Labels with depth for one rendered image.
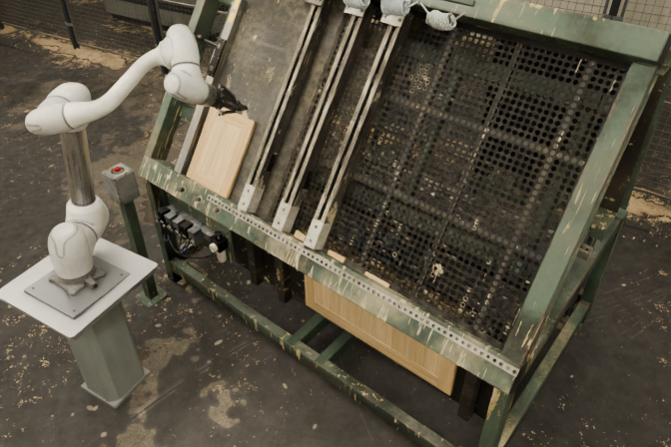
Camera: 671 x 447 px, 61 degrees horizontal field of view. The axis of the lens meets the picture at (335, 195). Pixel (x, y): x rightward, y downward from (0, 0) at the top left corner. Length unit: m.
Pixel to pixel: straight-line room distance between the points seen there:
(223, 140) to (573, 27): 1.68
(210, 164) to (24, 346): 1.53
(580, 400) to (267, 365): 1.64
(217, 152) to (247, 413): 1.32
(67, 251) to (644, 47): 2.30
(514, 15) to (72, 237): 1.97
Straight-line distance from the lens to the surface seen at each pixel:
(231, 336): 3.39
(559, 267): 2.11
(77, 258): 2.67
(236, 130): 2.88
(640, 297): 4.00
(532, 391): 3.05
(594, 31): 2.17
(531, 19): 2.23
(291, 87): 2.64
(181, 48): 2.16
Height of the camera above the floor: 2.56
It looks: 36 degrees down
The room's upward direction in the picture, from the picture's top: straight up
